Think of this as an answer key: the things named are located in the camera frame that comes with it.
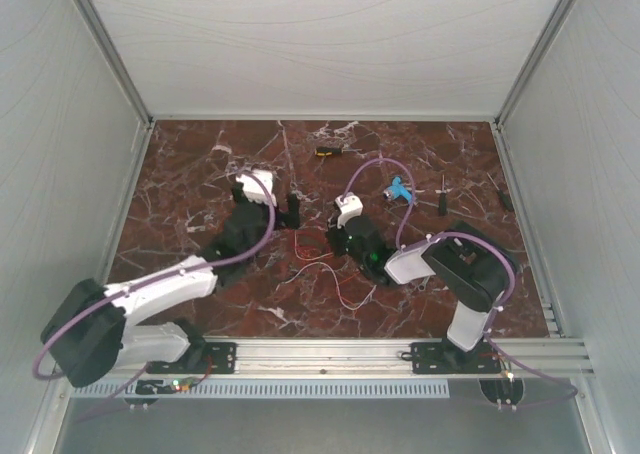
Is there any red wire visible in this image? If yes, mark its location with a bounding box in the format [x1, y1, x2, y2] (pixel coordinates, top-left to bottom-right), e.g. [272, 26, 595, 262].
[292, 231, 346, 308]

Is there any white wire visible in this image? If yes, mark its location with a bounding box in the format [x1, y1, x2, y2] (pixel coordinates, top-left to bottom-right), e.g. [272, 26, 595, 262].
[279, 261, 379, 311]

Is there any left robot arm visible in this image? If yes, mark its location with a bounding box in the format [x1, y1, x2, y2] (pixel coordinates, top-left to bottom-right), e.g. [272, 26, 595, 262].
[40, 182, 300, 388]

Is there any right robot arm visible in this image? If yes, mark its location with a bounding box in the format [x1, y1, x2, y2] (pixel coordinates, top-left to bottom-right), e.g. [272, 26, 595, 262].
[326, 215, 519, 373]

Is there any yellow black screwdriver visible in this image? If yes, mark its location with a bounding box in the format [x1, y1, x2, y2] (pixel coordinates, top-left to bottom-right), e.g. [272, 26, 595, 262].
[314, 146, 359, 157]

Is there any blue plastic tool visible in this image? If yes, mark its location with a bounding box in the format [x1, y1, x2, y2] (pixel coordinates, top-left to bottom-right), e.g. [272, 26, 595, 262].
[383, 176, 413, 203]

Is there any silver wrench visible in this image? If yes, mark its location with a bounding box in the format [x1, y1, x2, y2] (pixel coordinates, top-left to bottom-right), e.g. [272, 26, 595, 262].
[418, 277, 431, 291]

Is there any black screwdriver far right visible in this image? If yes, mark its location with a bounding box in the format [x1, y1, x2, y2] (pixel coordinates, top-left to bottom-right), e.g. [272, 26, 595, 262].
[487, 174, 514, 212]

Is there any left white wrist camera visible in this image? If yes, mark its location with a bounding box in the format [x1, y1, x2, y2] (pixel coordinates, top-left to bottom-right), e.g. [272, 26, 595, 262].
[236, 169, 277, 206]

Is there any aluminium front rail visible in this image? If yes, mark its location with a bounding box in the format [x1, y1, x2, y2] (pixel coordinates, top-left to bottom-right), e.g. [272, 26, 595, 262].
[54, 337, 596, 375]

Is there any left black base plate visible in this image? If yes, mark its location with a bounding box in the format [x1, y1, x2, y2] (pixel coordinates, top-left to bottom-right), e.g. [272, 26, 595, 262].
[146, 341, 237, 375]

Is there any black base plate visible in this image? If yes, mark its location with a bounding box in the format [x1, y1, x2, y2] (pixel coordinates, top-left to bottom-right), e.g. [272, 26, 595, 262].
[399, 339, 502, 375]
[146, 341, 237, 375]

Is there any black handle screwdriver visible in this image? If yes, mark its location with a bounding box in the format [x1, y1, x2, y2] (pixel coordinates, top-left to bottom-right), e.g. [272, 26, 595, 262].
[437, 175, 449, 217]

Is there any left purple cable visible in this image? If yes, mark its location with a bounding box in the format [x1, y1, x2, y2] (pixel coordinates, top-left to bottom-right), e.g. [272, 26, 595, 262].
[32, 166, 279, 423]

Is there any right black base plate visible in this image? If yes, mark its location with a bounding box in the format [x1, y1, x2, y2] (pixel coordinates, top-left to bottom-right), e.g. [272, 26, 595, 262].
[399, 339, 502, 375]

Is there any slotted grey cable duct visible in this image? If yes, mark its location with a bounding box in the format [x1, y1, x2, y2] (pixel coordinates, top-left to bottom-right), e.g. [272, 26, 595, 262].
[89, 378, 451, 400]

